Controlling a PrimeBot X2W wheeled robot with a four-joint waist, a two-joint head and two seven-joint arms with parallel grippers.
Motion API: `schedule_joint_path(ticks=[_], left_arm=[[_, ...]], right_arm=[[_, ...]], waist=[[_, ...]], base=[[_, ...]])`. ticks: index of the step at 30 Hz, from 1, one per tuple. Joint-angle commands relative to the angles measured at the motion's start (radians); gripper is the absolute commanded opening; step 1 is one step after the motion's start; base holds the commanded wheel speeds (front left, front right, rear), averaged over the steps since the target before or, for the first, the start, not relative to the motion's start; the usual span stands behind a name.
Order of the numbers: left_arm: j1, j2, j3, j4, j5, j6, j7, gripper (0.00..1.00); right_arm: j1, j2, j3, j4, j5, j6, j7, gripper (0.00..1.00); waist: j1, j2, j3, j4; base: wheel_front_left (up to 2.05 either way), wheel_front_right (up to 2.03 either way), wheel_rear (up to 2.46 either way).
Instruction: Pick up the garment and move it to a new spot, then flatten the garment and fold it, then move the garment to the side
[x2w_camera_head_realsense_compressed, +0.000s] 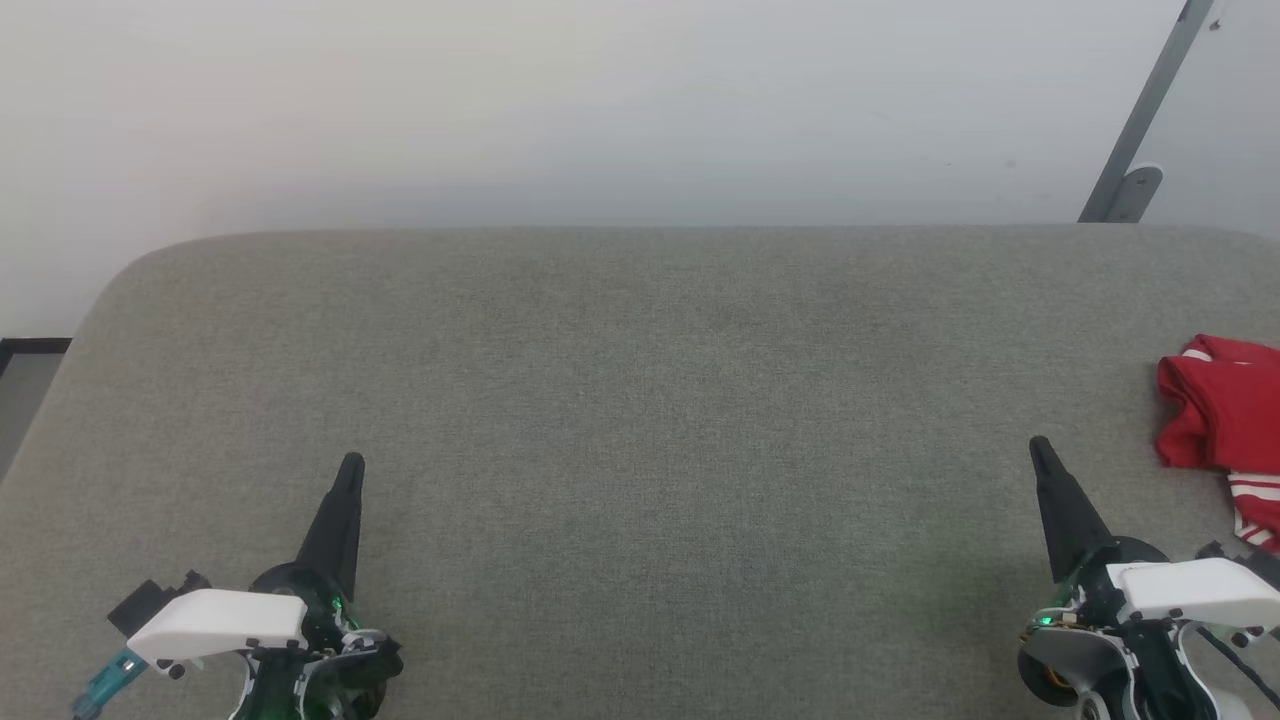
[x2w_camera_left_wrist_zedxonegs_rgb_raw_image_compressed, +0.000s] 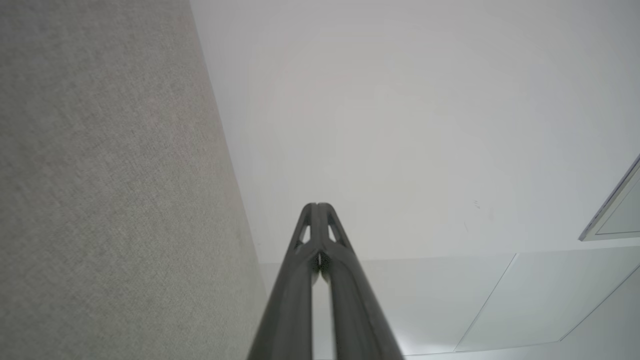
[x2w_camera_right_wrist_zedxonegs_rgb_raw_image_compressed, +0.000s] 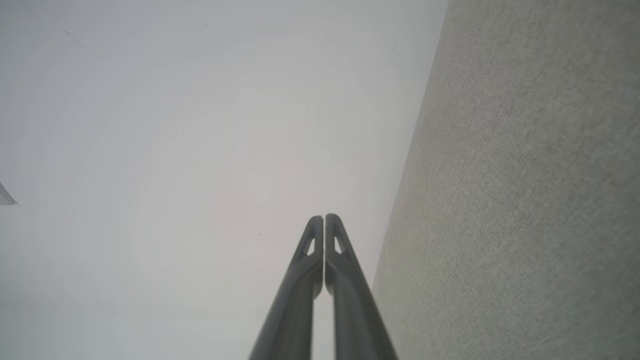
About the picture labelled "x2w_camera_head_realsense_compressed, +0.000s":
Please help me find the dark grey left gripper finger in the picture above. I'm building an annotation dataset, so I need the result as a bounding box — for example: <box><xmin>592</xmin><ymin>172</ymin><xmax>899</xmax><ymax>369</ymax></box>
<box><xmin>297</xmin><ymin>452</ymin><xmax>367</xmax><ymax>601</ymax></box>

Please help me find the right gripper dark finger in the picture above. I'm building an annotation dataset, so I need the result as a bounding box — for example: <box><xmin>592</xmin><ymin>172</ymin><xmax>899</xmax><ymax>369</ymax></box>
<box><xmin>1029</xmin><ymin>436</ymin><xmax>1114</xmax><ymax>584</ymax></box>

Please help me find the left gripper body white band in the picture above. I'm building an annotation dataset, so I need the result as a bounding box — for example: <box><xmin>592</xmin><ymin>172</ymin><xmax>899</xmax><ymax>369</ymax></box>
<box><xmin>128</xmin><ymin>562</ymin><xmax>406</xmax><ymax>720</ymax></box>

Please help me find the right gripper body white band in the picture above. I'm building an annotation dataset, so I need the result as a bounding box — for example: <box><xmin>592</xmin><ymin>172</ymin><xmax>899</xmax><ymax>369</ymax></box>
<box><xmin>1018</xmin><ymin>537</ymin><xmax>1280</xmax><ymax>720</ymax></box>

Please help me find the red Bulls 23 jersey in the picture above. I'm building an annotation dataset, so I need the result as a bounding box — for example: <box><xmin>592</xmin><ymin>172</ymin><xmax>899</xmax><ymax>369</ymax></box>
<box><xmin>1156</xmin><ymin>334</ymin><xmax>1280</xmax><ymax>554</ymax></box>

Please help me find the black baseboard strip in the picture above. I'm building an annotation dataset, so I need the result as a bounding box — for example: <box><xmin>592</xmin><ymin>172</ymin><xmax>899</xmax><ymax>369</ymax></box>
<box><xmin>0</xmin><ymin>337</ymin><xmax>73</xmax><ymax>378</ymax></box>

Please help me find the grey metal bar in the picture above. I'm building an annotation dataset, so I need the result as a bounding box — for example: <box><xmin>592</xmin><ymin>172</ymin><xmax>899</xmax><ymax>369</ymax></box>
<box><xmin>1077</xmin><ymin>0</ymin><xmax>1218</xmax><ymax>224</ymax></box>

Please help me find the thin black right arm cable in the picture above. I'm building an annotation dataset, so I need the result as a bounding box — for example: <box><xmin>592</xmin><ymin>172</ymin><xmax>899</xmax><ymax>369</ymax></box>
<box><xmin>1195</xmin><ymin>624</ymin><xmax>1280</xmax><ymax>706</ymax></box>

